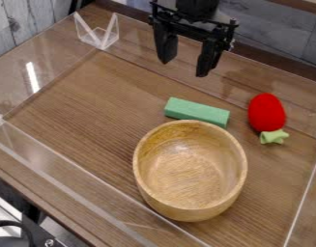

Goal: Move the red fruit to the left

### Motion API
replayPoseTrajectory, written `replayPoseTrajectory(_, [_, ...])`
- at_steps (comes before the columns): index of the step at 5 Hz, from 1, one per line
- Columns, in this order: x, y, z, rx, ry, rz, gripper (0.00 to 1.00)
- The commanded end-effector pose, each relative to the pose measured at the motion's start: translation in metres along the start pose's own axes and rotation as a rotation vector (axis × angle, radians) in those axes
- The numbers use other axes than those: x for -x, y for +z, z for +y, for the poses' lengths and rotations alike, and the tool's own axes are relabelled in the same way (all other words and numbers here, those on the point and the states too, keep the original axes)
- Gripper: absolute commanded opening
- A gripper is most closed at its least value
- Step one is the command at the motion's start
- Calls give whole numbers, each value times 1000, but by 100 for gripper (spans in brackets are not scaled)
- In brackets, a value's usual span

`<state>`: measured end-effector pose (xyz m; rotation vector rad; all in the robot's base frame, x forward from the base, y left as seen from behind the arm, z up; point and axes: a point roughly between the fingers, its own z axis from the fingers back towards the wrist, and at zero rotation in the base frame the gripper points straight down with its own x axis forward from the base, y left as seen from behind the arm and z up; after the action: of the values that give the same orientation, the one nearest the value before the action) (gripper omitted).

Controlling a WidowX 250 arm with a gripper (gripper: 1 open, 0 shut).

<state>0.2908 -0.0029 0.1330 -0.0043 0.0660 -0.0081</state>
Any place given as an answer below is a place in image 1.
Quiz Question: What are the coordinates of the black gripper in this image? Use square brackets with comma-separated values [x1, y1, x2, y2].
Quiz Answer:
[150, 0, 239, 77]

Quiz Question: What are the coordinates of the red plush strawberry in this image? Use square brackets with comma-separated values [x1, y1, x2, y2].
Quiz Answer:
[248, 93, 290, 145]

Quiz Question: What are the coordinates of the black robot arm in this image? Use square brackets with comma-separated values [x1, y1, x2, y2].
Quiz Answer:
[149, 0, 239, 77]

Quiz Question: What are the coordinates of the green foam block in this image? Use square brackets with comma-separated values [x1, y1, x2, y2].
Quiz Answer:
[164, 97, 230, 128]

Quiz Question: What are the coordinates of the wooden bowl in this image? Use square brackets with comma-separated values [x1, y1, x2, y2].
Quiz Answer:
[133, 120, 248, 222]

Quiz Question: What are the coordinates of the black metal bracket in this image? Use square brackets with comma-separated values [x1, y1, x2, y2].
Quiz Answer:
[20, 213, 67, 247]

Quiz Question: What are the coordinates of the black cable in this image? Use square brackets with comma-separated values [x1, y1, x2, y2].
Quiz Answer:
[0, 219, 37, 247]

